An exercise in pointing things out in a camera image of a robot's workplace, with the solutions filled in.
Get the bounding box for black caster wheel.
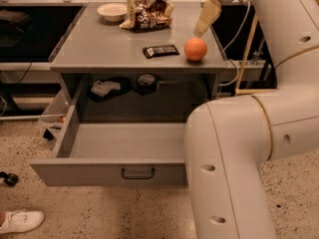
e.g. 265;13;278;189
0;171;19;187

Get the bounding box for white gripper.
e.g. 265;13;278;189
193;0;233;37

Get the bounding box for grey metal cabinet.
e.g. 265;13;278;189
51;2;225;122

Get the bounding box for white power cable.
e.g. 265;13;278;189
218;0;252;88

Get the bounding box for yellow hand truck frame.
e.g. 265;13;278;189
234;0;319;97

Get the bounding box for brown crumpled chip bag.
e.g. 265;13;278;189
120;0;174;31

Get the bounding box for orange fruit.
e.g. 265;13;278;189
184;38;207;62

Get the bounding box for white sneaker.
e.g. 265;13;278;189
0;210;45;234

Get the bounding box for white ceramic bowl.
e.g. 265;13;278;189
97;3;127;23

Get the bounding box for black round tape roll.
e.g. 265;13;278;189
137;74;160;95

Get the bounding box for grey open top drawer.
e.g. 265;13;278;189
31;106;185;186

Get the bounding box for black drawer handle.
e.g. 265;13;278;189
121;168;156;180

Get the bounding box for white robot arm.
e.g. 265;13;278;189
184;0;319;239

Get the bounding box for black snack bar wrapper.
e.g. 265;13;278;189
143;45;179;59

